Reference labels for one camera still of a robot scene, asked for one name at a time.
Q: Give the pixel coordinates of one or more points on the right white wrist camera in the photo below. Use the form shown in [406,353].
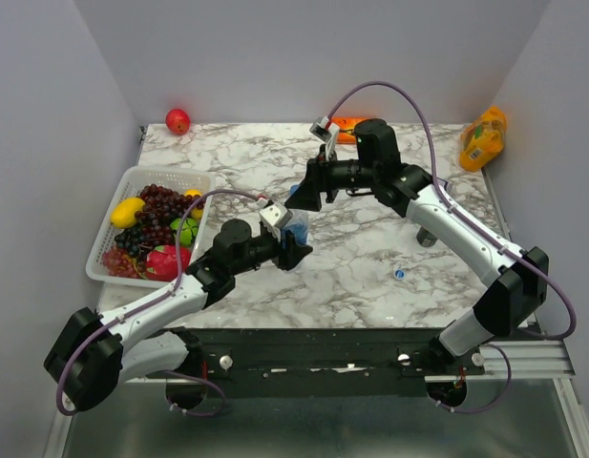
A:
[327,131]

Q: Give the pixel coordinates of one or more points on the small yellow fruit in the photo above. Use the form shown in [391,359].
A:
[194,196]

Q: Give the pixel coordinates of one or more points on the red dragon fruit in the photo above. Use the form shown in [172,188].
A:
[161,264]

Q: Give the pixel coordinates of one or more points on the red apple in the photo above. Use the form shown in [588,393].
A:
[178,122]

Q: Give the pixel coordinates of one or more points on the dark purple grape bunch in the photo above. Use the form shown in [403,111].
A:
[162,206]

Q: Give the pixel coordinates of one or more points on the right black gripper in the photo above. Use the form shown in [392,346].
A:
[318,178]

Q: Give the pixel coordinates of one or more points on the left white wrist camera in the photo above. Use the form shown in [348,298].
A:
[274,218]

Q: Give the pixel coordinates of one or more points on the aluminium frame rail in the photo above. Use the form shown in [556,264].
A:
[528,365]

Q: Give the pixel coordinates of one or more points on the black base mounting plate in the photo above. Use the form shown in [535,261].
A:
[256,384]

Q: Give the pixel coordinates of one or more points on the black drink can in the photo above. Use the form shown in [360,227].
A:
[425,238]

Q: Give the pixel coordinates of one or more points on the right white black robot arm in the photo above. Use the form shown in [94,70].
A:
[514,278]

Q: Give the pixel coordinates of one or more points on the purple toothpaste box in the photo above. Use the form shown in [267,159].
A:
[445,184]

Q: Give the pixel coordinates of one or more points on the clear bottle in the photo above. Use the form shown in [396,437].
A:
[298,225]

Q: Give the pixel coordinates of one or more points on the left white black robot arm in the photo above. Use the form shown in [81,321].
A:
[94,353]

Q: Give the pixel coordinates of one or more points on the white plastic basket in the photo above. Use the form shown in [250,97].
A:
[130,185]

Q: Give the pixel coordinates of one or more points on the red grape bunch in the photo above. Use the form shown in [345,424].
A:
[120,264]

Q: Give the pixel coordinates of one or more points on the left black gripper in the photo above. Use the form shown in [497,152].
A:
[293,254]

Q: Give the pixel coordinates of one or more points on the orange razor box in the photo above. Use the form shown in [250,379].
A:
[346,128]

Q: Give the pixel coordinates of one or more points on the yellow lemon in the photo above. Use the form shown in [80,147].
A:
[124,215]

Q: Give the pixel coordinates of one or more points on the orange snack bag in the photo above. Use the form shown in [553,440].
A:
[483,140]

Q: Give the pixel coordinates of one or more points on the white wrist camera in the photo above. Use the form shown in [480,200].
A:
[327,131]
[274,218]

